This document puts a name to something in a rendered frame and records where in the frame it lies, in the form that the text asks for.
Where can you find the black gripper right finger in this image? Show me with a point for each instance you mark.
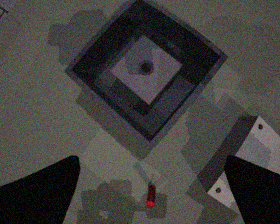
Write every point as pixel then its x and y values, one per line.
pixel 256 191

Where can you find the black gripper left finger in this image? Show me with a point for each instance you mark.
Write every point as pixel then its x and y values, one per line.
pixel 41 198

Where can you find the dark red peg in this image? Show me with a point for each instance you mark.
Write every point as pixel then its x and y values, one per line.
pixel 151 196

